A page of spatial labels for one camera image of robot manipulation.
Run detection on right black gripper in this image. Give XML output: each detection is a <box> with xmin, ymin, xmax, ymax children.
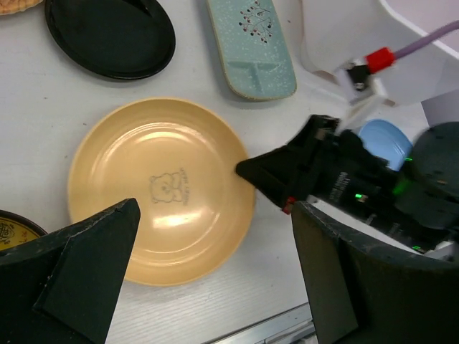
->
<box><xmin>304</xmin><ymin>115</ymin><xmax>458</xmax><ymax>254</ymax></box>

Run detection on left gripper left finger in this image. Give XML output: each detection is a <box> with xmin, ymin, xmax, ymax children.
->
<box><xmin>1</xmin><ymin>199</ymin><xmax>141</xmax><ymax>343</ymax></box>

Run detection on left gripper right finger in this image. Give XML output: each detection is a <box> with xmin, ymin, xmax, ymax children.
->
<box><xmin>291</xmin><ymin>202</ymin><xmax>458</xmax><ymax>343</ymax></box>

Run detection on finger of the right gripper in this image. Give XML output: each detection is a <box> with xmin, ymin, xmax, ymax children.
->
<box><xmin>235</xmin><ymin>115</ymin><xmax>339</xmax><ymax>214</ymax></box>

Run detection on blue round plate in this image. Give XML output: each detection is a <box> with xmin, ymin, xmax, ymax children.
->
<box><xmin>357</xmin><ymin>119</ymin><xmax>412</xmax><ymax>171</ymax></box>

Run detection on beige round plate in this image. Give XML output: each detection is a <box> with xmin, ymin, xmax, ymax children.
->
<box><xmin>67</xmin><ymin>97</ymin><xmax>255</xmax><ymax>287</ymax></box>

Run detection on white plastic bin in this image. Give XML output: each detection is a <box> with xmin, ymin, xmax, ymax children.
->
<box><xmin>301</xmin><ymin>0</ymin><xmax>458</xmax><ymax>105</ymax></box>

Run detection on yellow patterned black-rimmed plate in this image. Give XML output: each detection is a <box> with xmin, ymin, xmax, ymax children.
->
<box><xmin>0</xmin><ymin>210</ymin><xmax>47</xmax><ymax>251</ymax></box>

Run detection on teal rectangular ceramic plate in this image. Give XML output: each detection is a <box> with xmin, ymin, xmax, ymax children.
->
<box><xmin>207</xmin><ymin>0</ymin><xmax>297</xmax><ymax>101</ymax></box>

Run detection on black round plate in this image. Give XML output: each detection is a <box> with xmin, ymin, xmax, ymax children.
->
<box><xmin>44</xmin><ymin>0</ymin><xmax>176</xmax><ymax>80</ymax></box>

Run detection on orange woven round plate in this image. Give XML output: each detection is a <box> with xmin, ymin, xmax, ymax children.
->
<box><xmin>0</xmin><ymin>0</ymin><xmax>42</xmax><ymax>16</ymax></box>

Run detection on aluminium frame rail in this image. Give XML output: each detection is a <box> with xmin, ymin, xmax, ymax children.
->
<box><xmin>207</xmin><ymin>302</ymin><xmax>316</xmax><ymax>343</ymax></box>

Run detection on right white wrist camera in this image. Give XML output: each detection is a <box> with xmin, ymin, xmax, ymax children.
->
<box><xmin>331</xmin><ymin>57</ymin><xmax>395</xmax><ymax>126</ymax></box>

